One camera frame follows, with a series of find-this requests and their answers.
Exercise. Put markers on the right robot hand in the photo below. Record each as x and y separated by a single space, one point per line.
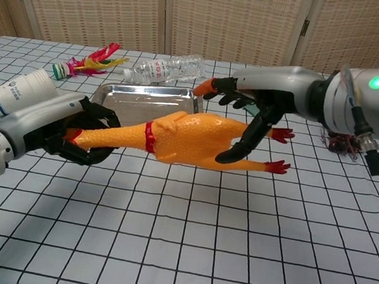
278 83

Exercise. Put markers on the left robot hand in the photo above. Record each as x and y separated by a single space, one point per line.
38 114

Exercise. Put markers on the yellow rubber chicken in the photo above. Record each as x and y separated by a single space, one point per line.
190 132

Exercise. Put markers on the metal tray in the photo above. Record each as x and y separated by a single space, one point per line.
139 98

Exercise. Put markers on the stack of white paper cups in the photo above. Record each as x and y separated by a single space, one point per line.
13 94

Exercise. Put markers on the green hand brush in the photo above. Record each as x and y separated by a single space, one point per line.
253 109

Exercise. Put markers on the colourful feather shuttlecock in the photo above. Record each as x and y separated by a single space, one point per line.
62 71

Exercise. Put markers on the brass screen hinge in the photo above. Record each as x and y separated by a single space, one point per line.
305 27

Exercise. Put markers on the dark purple grape bunch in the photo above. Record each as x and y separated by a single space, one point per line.
340 143

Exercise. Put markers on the clear plastic water bottle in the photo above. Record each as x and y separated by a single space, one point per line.
156 71

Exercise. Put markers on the grey checkered tablecloth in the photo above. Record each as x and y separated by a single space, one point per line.
178 243

